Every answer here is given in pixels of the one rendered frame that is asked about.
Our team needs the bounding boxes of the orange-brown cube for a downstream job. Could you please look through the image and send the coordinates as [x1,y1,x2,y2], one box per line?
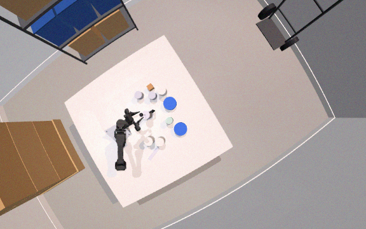
[146,83,154,92]

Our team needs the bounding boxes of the grey cylinder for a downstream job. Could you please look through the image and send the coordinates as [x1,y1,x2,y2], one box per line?
[148,92,157,100]
[134,91,144,100]

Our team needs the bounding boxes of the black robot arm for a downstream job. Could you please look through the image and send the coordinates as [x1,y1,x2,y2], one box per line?
[114,113,134,171]

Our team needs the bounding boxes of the blue short cylinder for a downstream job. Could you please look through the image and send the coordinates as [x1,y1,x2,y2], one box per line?
[163,97,177,110]
[174,122,187,135]

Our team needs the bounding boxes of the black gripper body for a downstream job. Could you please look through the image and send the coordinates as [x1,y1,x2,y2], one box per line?
[124,108,140,131]

